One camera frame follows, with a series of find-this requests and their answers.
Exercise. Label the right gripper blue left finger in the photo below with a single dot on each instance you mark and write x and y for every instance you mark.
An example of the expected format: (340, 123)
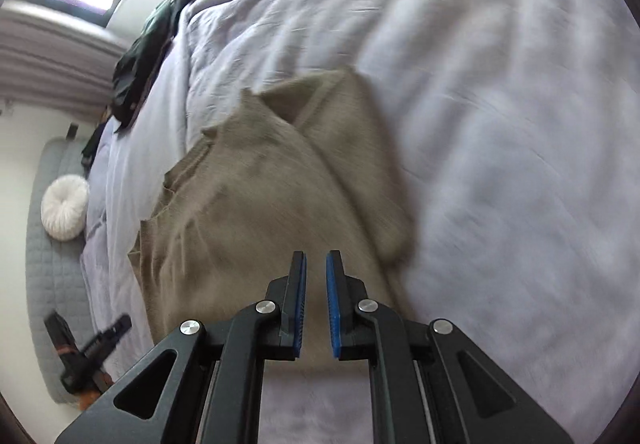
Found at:
(202, 383)

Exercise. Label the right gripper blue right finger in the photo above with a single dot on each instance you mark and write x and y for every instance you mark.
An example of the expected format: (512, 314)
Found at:
(429, 382)

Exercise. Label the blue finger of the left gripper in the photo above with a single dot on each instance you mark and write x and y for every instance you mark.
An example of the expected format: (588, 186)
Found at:
(104, 342)
(60, 334)

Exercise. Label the olive brown knit sweater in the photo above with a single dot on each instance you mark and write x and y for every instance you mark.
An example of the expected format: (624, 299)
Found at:
(306, 165)

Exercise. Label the grey quilted headboard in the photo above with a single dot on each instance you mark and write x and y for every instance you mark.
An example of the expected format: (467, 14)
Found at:
(54, 279)

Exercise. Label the lavender plush blanket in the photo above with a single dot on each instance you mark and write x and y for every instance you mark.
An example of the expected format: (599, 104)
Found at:
(130, 203)

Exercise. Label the white round pleated cushion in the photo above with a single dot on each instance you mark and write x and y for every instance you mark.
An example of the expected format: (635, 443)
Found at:
(64, 206)

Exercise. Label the grey curtain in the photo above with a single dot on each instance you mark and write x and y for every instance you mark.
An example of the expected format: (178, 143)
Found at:
(53, 60)

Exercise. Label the dark green black garment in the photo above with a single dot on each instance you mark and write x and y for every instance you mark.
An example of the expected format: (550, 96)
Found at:
(135, 71)

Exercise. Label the lavender embossed bedspread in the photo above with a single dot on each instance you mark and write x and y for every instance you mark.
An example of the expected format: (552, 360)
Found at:
(517, 123)

